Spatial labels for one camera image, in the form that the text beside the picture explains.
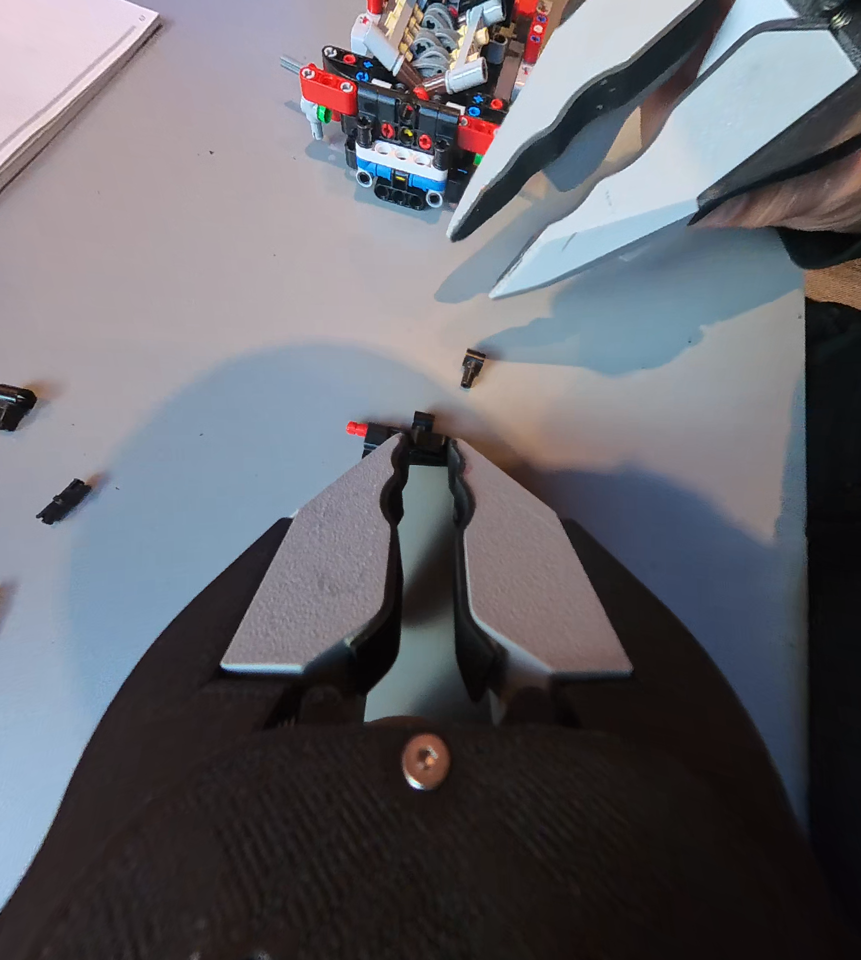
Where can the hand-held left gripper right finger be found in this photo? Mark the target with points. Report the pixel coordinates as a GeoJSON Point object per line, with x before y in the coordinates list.
{"type": "Point", "coordinates": [543, 592]}

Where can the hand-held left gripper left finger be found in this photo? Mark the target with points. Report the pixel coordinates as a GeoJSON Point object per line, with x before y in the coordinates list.
{"type": "Point", "coordinates": [318, 585]}

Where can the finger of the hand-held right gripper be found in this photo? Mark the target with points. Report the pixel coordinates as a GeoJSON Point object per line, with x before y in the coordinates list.
{"type": "Point", "coordinates": [738, 120]}
{"type": "Point", "coordinates": [588, 60]}

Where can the black hinged brick piece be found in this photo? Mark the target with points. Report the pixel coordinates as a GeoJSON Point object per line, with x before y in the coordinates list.
{"type": "Point", "coordinates": [427, 442]}

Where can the small black pin connector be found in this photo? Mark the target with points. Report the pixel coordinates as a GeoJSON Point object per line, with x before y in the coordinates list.
{"type": "Point", "coordinates": [473, 367]}

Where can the person's right forearm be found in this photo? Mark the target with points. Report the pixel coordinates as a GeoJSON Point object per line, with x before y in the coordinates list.
{"type": "Point", "coordinates": [850, 251]}

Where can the grey desk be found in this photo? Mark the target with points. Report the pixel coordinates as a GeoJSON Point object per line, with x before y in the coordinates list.
{"type": "Point", "coordinates": [213, 300]}

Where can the person's right hand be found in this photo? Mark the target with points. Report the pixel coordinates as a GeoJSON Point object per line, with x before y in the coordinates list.
{"type": "Point", "coordinates": [850, 195]}

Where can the toy brick car model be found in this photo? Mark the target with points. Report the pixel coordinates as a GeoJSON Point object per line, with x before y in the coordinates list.
{"type": "Point", "coordinates": [400, 127]}

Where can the cluster of black connector pieces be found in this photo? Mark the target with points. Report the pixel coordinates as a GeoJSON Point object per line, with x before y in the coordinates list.
{"type": "Point", "coordinates": [10, 397]}

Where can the open instruction book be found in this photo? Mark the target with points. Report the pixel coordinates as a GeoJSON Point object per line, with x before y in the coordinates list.
{"type": "Point", "coordinates": [18, 90]}

